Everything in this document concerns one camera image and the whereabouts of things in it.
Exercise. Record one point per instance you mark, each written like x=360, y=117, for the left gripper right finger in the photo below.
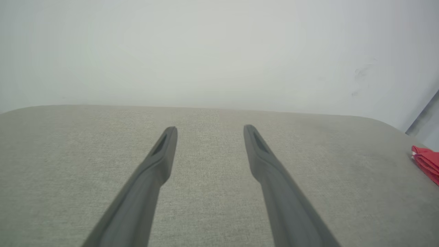
x=288, y=206

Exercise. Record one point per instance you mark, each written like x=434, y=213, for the red Bulls basketball jersey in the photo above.
x=428, y=163

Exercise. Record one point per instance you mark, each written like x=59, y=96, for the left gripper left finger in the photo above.
x=137, y=206

